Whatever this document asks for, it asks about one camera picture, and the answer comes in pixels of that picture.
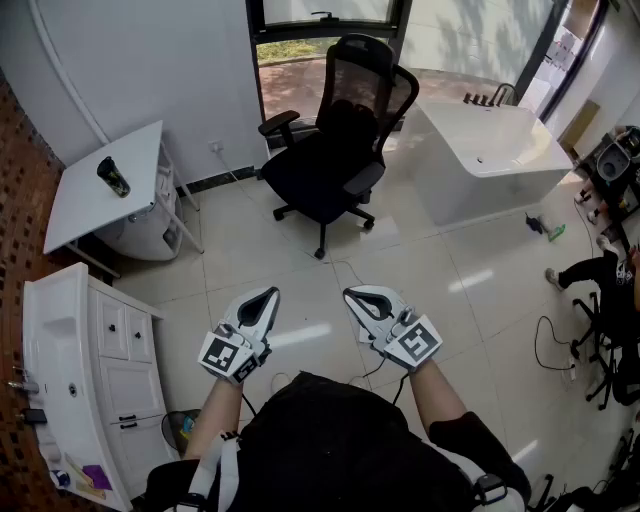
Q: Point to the person's left forearm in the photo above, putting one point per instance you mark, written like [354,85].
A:
[212,415]

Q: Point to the white power strip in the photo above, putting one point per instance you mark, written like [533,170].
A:
[572,370]

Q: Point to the white shoulder harness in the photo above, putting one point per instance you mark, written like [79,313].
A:
[220,465]

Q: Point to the person's white shoe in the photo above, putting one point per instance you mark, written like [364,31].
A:
[279,382]

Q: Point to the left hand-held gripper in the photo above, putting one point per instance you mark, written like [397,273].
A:
[220,352]

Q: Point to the green floor item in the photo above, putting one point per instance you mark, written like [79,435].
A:
[556,233]

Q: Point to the white bathtub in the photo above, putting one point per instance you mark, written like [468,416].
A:
[480,145]

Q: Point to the black lid with gold pattern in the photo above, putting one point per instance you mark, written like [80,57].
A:
[105,165]

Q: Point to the small black box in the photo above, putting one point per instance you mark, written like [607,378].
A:
[35,417]

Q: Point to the white wall socket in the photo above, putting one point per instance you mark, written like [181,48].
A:
[216,146]

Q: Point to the white wall pipe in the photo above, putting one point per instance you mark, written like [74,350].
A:
[70,75]

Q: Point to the black mesh wastebasket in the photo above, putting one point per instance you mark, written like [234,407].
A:
[175,430]

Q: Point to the black swivel chair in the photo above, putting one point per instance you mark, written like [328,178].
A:
[605,350]

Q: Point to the chrome sink faucet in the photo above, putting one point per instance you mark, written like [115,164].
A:
[25,385]

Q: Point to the black mesh office chair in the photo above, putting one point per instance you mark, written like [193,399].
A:
[320,175]

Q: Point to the white folding table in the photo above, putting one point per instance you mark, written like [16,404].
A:
[85,210]

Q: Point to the light wooden brush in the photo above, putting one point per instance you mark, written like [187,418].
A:
[82,477]

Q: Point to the person's black clothed body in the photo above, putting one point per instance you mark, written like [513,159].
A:
[325,440]

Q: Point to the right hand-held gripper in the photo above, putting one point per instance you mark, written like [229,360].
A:
[415,342]

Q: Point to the person's right forearm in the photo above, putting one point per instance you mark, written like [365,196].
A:
[435,395]

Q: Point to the black travel cup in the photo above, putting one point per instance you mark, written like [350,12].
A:
[119,185]

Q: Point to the white vanity sink cabinet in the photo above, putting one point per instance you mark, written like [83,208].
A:
[60,360]

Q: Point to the black framed window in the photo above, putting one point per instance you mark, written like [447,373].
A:
[252,30]

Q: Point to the black grey machine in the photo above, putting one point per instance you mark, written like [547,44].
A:
[612,165]

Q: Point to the small blue cup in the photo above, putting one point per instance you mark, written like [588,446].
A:
[60,477]

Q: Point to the dark bathtub faucet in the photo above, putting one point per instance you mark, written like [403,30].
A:
[502,92]

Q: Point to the purple cloth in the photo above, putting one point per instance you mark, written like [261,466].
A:
[97,477]

